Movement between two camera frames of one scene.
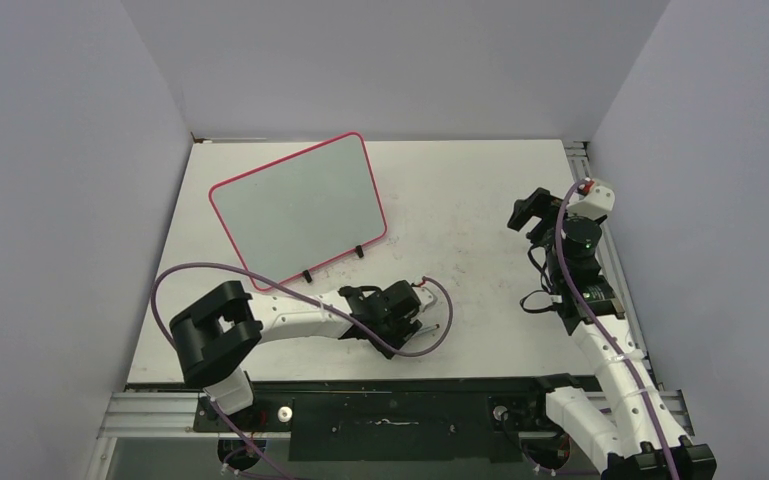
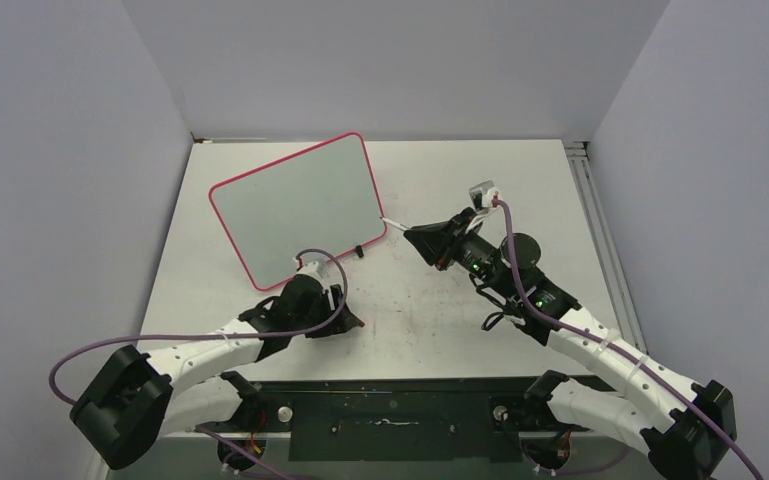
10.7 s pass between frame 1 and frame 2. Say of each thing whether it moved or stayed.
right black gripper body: moved
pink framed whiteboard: stayed
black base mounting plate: stayed
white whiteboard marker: moved
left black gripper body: moved
